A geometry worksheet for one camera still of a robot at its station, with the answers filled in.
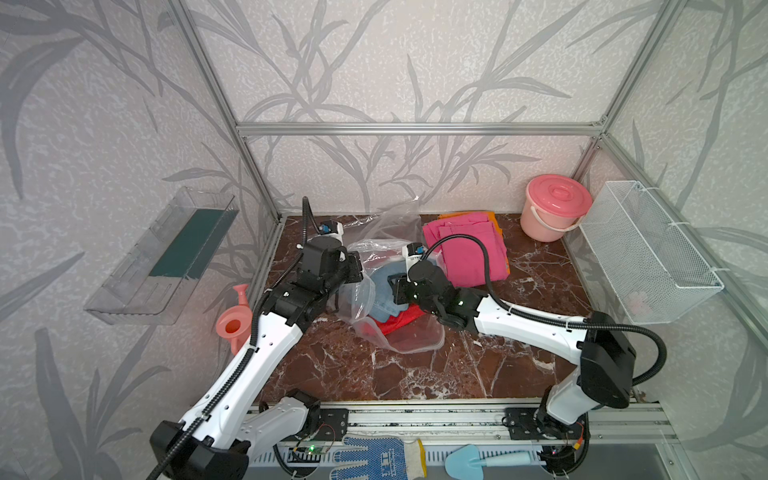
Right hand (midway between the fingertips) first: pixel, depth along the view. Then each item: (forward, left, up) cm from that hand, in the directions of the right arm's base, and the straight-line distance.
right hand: (389, 275), depth 78 cm
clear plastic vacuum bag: (-10, +4, +1) cm, 11 cm away
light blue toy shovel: (-39, -18, -21) cm, 48 cm away
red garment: (-8, -6, -6) cm, 12 cm away
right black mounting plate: (-31, -33, -21) cm, 50 cm away
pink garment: (-1, -18, +9) cm, 20 cm away
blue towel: (-6, +2, -4) cm, 8 cm away
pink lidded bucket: (+30, -54, -3) cm, 62 cm away
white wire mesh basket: (-8, -58, +12) cm, 60 cm away
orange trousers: (+38, -39, -17) cm, 57 cm away
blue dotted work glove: (-38, +1, -20) cm, 43 cm away
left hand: (+1, +8, +7) cm, 10 cm away
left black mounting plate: (-31, +14, -19) cm, 39 cm away
